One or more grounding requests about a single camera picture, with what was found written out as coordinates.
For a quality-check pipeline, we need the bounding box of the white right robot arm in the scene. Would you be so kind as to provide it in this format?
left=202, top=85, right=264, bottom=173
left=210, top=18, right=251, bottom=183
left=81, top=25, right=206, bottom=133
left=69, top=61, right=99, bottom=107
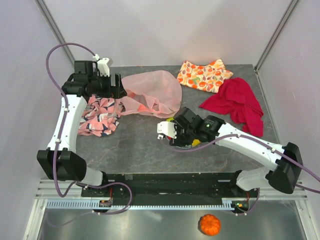
left=157, top=107, right=303, bottom=197

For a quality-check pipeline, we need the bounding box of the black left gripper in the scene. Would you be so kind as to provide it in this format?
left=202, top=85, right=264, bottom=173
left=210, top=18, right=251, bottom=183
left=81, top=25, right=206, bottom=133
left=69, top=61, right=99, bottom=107
left=88, top=72, right=127, bottom=100

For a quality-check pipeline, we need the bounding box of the left aluminium frame post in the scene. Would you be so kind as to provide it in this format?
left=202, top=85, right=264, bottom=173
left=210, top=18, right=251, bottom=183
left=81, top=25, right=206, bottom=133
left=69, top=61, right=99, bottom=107
left=34, top=0, right=75, bottom=70

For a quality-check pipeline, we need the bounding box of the pink navy patterned cloth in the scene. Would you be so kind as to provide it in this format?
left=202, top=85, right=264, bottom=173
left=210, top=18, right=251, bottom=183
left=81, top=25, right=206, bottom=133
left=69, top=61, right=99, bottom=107
left=77, top=96, right=124, bottom=137

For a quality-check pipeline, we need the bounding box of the white slotted cable duct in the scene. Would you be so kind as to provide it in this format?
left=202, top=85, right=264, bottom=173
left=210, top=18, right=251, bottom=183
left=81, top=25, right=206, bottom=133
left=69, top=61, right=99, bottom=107
left=46, top=198, right=236, bottom=211

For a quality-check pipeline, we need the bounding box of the aluminium frame post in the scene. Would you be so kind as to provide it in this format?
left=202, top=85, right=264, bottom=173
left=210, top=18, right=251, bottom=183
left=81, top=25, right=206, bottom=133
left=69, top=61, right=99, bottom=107
left=34, top=0, right=75, bottom=70
left=254, top=0, right=301, bottom=71

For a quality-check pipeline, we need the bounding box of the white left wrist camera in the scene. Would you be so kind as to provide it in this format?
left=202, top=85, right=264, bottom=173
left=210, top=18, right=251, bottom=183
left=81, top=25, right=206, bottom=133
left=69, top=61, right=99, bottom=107
left=92, top=54, right=113, bottom=77

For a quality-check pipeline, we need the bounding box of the red cloth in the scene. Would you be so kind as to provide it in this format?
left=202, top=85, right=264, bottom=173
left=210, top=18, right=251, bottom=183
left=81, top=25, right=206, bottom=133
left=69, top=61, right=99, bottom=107
left=199, top=77, right=264, bottom=137

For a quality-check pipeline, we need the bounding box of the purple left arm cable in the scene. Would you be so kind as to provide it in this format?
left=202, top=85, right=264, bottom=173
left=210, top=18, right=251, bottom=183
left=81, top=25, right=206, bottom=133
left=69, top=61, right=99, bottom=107
left=44, top=42, right=133, bottom=227

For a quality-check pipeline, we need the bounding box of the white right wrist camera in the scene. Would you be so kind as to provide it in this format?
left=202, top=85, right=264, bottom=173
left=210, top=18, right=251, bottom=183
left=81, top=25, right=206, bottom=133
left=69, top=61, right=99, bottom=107
left=156, top=121, right=177, bottom=140

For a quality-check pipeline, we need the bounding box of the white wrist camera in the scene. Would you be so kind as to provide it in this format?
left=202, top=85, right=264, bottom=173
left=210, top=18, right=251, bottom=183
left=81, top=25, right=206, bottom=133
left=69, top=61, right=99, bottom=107
left=156, top=121, right=177, bottom=140
left=92, top=54, right=113, bottom=77

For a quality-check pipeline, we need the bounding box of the blue plate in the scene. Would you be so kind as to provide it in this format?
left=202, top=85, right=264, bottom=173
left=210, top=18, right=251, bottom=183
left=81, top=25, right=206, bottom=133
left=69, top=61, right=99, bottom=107
left=168, top=139, right=196, bottom=150

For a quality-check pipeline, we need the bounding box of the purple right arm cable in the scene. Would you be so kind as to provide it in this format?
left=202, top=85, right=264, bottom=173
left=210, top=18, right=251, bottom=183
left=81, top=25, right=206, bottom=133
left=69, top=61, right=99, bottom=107
left=163, top=134, right=320, bottom=217

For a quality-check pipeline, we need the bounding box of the orange fake pumpkin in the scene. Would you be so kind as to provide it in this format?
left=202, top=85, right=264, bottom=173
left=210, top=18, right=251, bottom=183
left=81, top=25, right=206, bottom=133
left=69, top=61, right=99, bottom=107
left=198, top=214, right=221, bottom=237

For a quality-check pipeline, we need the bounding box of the yellow fake banana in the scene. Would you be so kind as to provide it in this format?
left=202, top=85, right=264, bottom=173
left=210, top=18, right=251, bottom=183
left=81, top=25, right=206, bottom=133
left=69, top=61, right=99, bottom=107
left=191, top=139, right=201, bottom=147

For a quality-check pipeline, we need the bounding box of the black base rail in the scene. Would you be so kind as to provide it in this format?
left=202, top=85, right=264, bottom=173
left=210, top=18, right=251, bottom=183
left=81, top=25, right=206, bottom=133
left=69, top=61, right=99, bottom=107
left=81, top=172, right=261, bottom=201

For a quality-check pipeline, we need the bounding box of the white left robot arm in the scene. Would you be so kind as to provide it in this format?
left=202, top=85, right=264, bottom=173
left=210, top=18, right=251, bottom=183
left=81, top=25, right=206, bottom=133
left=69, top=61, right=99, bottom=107
left=36, top=56, right=127, bottom=197

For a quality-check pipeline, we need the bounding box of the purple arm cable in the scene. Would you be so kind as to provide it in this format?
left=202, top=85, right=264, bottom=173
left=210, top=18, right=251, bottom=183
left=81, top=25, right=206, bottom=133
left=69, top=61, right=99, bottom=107
left=44, top=42, right=133, bottom=227
left=163, top=134, right=320, bottom=217

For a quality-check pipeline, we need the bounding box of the green fake apple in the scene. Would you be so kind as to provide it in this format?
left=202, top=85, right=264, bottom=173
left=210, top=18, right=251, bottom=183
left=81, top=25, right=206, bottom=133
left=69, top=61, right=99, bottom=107
left=166, top=117, right=176, bottom=123

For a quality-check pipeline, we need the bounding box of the yellow floral cloth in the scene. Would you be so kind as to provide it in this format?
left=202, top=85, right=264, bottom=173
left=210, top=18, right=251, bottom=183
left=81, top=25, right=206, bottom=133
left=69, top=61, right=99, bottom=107
left=177, top=59, right=234, bottom=94

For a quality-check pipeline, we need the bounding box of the pink translucent plastic bag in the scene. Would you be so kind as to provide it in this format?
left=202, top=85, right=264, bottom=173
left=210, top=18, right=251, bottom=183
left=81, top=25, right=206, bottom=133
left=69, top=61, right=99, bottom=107
left=116, top=70, right=182, bottom=119

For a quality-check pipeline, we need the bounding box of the right aluminium frame post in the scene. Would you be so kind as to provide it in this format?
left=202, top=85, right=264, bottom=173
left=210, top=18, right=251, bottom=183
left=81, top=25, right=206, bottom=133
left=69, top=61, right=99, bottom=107
left=254, top=0, right=301, bottom=71

